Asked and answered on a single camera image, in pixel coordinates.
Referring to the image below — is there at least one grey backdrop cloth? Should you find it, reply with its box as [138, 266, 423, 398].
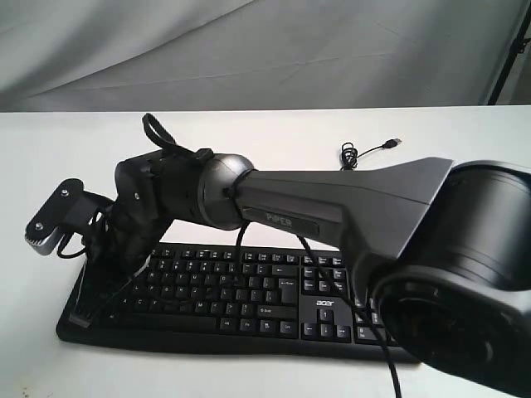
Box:
[1, 1, 528, 112]

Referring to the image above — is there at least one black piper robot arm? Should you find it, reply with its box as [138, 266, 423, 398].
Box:
[57, 149, 530, 397]

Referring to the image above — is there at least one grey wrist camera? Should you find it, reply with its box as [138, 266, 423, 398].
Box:
[25, 178, 114, 255]

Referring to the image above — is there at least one black acer keyboard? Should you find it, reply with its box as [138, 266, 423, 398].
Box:
[55, 242, 420, 366]

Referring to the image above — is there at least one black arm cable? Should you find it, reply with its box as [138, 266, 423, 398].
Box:
[140, 112, 406, 398]

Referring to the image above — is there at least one black stand pole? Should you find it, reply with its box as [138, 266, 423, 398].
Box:
[486, 1, 530, 105]

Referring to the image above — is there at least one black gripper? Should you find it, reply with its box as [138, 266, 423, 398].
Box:
[68, 206, 172, 330]

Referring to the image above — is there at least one black USB cable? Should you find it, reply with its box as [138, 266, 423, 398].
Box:
[339, 137, 404, 172]

